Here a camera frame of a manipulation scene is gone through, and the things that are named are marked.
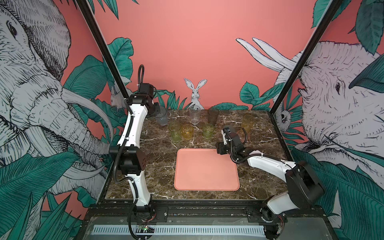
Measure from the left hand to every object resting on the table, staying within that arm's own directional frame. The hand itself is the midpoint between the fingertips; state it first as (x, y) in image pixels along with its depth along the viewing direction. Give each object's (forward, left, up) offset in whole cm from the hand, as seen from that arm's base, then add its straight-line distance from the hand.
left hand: (154, 108), depth 85 cm
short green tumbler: (+3, -33, -25) cm, 41 cm away
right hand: (-14, -37, -15) cm, 43 cm away
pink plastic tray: (-27, -28, -26) cm, 47 cm away
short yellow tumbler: (+2, -18, -26) cm, 31 cm away
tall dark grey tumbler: (+7, -36, -14) cm, 39 cm away
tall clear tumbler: (+12, -24, -16) cm, 31 cm away
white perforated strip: (-56, -17, -26) cm, 64 cm away
